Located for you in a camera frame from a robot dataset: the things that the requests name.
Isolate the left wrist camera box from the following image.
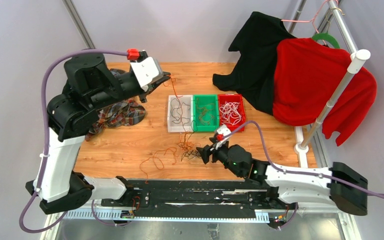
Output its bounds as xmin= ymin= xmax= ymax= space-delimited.
xmin=130 ymin=57 xmax=163 ymax=88

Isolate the orange cable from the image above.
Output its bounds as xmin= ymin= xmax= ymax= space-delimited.
xmin=138 ymin=75 xmax=200 ymax=185
xmin=195 ymin=99 xmax=218 ymax=127

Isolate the white clothes rack pole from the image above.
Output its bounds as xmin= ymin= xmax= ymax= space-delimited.
xmin=294 ymin=0 xmax=371 ymax=160

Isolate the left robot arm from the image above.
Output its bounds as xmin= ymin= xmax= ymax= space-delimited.
xmin=25 ymin=49 xmax=170 ymax=215

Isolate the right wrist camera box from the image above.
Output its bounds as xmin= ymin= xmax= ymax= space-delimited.
xmin=213 ymin=124 xmax=232 ymax=150

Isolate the red plastic bin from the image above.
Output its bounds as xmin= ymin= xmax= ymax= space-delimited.
xmin=217 ymin=94 xmax=246 ymax=131

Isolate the red t-shirt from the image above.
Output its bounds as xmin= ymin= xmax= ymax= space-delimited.
xmin=272 ymin=38 xmax=377 ymax=146

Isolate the green clothes hanger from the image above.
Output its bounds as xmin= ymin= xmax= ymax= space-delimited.
xmin=311 ymin=32 xmax=341 ymax=49

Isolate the black t-shirt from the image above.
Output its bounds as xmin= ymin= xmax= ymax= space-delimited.
xmin=212 ymin=11 xmax=294 ymax=115

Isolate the white cable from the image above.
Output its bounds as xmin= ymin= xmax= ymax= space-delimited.
xmin=219 ymin=100 xmax=244 ymax=128

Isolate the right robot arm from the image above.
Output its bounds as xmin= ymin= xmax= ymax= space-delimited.
xmin=196 ymin=144 xmax=368 ymax=216

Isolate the green plastic bin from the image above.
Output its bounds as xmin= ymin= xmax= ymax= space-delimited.
xmin=192 ymin=94 xmax=220 ymax=132

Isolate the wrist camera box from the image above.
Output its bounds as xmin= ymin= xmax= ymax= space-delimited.
xmin=130 ymin=57 xmax=163 ymax=88
xmin=213 ymin=124 xmax=232 ymax=150

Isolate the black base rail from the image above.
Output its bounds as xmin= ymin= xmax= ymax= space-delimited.
xmin=72 ymin=179 xmax=299 ymax=223

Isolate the pink wire hanger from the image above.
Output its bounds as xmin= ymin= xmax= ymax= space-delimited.
xmin=281 ymin=0 xmax=330 ymax=34

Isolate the plaid flannel shirt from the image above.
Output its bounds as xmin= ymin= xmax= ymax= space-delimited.
xmin=85 ymin=68 xmax=147 ymax=142

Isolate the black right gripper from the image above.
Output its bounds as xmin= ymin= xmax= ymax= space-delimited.
xmin=197 ymin=137 xmax=243 ymax=178

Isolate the white translucent plastic bin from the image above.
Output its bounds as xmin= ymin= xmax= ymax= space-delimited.
xmin=166 ymin=95 xmax=194 ymax=133

